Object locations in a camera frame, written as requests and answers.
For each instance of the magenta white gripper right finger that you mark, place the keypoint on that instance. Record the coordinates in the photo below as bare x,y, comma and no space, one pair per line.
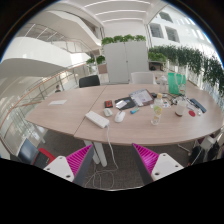
153,166

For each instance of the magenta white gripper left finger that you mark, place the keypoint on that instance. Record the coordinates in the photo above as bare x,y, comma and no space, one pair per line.
74,167

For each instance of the clear plastic water bottle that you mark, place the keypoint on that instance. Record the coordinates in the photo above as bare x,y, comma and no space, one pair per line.
157,109

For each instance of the black red chair below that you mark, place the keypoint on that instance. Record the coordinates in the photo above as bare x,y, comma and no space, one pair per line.
29,154

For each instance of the white power strip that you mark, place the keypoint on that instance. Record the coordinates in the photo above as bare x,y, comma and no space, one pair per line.
97,119

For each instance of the blue small tube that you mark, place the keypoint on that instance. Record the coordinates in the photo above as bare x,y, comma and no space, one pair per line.
134,111

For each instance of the white computer mouse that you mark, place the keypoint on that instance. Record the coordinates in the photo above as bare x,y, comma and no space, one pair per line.
119,116

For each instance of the red round lid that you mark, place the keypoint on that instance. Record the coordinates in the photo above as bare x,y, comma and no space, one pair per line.
191,113

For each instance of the small white oval device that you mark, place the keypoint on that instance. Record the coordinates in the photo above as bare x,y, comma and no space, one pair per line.
107,112

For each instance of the white paper cup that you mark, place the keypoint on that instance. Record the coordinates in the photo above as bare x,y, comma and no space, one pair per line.
181,105

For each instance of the white paper sheet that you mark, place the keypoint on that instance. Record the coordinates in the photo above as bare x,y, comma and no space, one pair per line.
57,102

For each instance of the black tablet case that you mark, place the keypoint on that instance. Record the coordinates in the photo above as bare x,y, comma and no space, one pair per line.
124,103

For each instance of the small black red box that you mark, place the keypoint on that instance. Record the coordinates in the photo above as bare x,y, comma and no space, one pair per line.
108,104

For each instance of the dark blue flat case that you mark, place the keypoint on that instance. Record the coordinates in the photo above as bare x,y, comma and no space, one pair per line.
198,105

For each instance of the clear bottle at back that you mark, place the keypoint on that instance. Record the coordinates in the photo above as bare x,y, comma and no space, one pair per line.
162,84

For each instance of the black office chair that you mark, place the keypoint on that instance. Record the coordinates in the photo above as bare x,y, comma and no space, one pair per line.
89,81

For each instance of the white office chair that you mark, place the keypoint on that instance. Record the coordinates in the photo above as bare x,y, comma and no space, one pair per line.
143,78

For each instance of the white storage cabinet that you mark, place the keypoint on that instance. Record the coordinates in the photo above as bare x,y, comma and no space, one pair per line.
124,58

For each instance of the green hedge planter row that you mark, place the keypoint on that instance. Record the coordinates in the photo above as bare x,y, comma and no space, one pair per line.
195,60

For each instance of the plants on cabinet top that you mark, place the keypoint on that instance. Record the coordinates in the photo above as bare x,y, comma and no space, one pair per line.
120,38

